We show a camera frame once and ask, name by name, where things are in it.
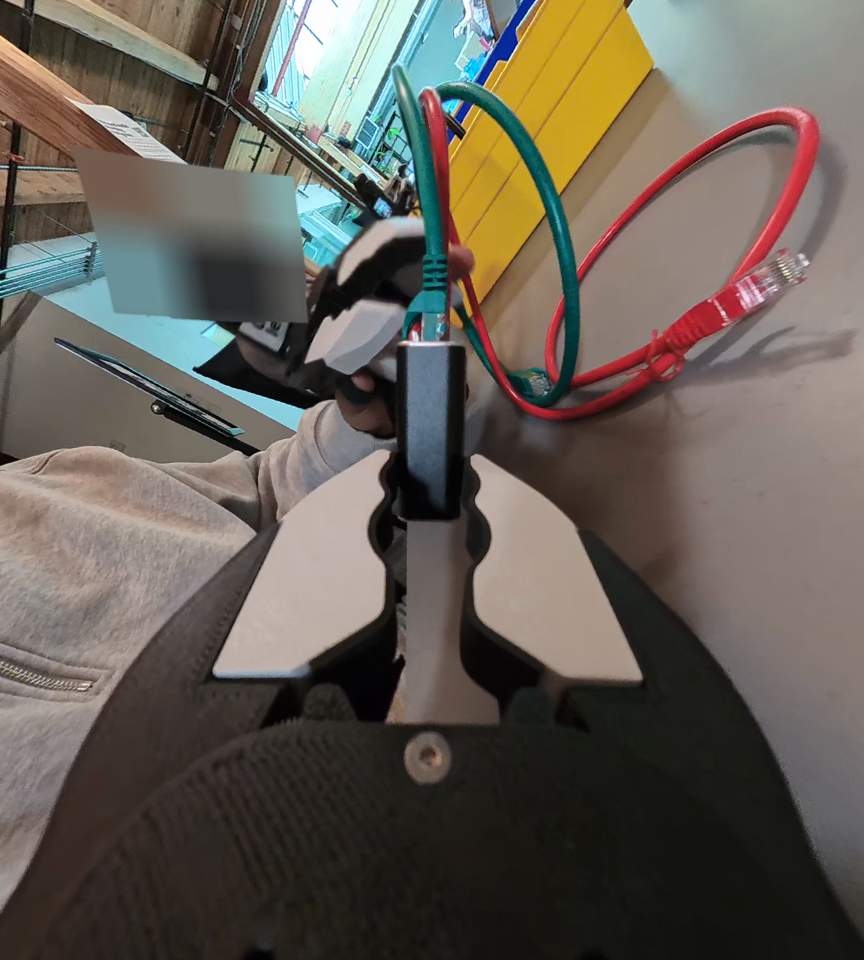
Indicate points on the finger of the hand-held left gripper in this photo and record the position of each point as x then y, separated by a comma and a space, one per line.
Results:
360, 334
387, 236

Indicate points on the yellow plastic bin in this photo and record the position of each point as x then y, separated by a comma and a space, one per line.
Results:
589, 75

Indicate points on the blue plastic bin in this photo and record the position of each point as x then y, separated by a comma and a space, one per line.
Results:
507, 37

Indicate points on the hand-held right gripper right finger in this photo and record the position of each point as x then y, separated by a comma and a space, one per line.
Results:
552, 592

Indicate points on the person's left forearm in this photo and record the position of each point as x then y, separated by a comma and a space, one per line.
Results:
312, 457

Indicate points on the thin black panel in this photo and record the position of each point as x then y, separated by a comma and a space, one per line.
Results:
139, 379

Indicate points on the person's left hand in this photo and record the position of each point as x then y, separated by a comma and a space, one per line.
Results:
375, 418

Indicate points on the person's grey hoodie torso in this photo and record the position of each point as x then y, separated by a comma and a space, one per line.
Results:
64, 562

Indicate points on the white paper label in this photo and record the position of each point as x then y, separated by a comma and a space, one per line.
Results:
135, 135

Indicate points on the black two-port adapter box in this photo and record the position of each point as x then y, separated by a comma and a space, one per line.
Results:
432, 427

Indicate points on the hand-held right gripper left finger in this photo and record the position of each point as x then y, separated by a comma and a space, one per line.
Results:
304, 592

